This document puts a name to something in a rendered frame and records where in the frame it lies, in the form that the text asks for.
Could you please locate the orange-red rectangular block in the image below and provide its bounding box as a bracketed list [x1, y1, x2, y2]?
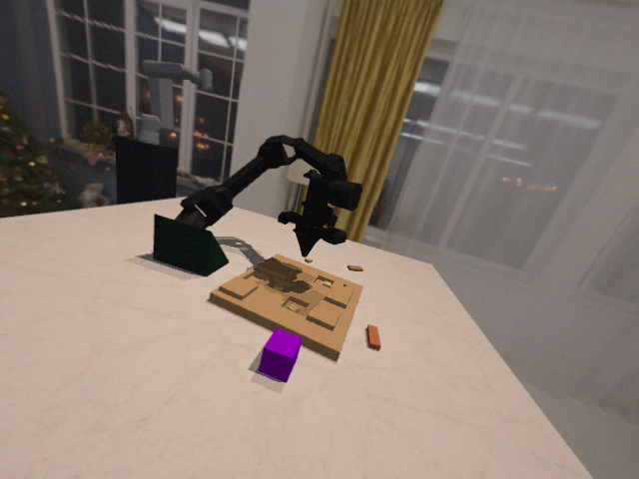
[366, 324, 380, 351]

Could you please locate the purple cube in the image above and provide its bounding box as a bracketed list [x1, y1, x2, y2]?
[259, 328, 303, 383]

